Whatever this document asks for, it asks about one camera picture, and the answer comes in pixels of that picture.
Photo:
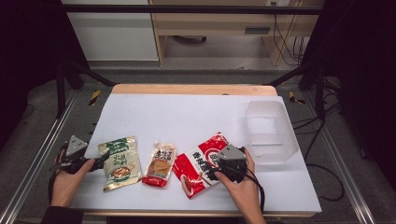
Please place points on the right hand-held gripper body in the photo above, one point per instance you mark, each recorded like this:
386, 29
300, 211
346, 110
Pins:
232, 165

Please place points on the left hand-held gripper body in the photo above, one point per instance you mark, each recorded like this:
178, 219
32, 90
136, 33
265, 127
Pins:
75, 146

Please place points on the red and white sauce packet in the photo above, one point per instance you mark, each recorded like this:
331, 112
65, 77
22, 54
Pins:
196, 168

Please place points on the green and cream sauce packet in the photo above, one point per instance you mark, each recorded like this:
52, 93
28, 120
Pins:
121, 163

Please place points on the clear plastic container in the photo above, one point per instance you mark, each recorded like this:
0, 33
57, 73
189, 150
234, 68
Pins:
269, 130

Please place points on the small orange sauce packet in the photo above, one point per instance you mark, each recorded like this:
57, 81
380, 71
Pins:
160, 169

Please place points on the person's right hand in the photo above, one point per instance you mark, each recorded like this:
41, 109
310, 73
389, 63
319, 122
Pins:
241, 189

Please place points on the person's left hand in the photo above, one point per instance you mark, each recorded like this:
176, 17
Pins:
70, 183

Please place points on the yellow and black tape strip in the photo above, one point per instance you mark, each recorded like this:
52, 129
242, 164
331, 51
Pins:
94, 97
295, 98

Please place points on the white table sheet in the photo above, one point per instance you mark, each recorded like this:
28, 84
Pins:
174, 124

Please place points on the black metal stand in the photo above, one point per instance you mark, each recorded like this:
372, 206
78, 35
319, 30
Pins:
62, 84
317, 90

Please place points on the wooden table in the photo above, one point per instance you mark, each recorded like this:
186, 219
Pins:
193, 89

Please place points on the dark curtain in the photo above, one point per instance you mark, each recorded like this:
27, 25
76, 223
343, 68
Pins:
28, 49
364, 77

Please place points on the white cabinet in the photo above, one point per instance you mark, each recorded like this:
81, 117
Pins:
113, 34

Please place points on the light wooden desk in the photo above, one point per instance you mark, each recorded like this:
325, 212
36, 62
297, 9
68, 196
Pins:
218, 26

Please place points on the aluminium frame rail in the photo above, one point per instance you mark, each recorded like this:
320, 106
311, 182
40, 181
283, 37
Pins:
339, 161
34, 161

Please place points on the black horizontal frame bar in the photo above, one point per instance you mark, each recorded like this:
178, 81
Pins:
186, 9

